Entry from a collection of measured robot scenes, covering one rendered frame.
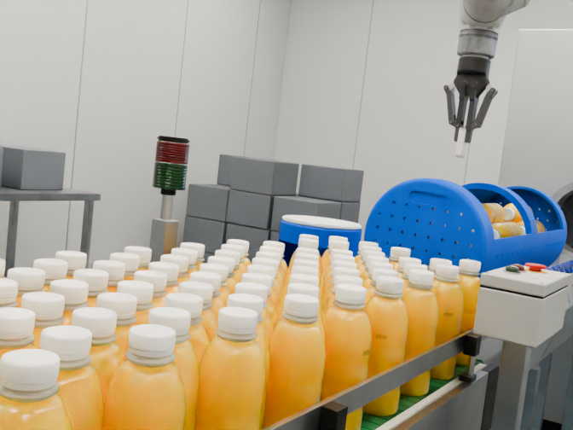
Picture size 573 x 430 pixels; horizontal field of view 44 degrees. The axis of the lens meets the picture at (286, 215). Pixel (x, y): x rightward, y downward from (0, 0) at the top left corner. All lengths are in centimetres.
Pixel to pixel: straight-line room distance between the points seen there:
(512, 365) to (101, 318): 79
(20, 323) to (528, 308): 77
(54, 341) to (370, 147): 666
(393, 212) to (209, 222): 408
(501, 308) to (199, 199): 464
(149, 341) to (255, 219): 478
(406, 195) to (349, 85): 577
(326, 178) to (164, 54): 171
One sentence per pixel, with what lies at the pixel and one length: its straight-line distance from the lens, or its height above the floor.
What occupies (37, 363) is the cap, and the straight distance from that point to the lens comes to 51.
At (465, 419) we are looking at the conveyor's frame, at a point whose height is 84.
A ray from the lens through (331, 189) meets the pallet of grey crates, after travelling 551.
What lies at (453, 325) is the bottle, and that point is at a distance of 123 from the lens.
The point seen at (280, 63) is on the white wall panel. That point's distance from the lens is 764.
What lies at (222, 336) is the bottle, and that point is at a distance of 69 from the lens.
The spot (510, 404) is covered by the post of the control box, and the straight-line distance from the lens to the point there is 127.
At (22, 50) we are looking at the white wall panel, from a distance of 499.
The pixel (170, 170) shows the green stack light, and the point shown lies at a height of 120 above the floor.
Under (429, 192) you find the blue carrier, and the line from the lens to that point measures 156.
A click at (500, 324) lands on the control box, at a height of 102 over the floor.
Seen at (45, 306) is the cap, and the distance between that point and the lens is 69.
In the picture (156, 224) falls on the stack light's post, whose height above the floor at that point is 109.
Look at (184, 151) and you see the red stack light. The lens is 136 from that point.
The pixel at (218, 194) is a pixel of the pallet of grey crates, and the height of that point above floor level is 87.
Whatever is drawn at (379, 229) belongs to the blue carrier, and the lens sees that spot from 160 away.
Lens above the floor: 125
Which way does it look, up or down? 5 degrees down
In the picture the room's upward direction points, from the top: 6 degrees clockwise
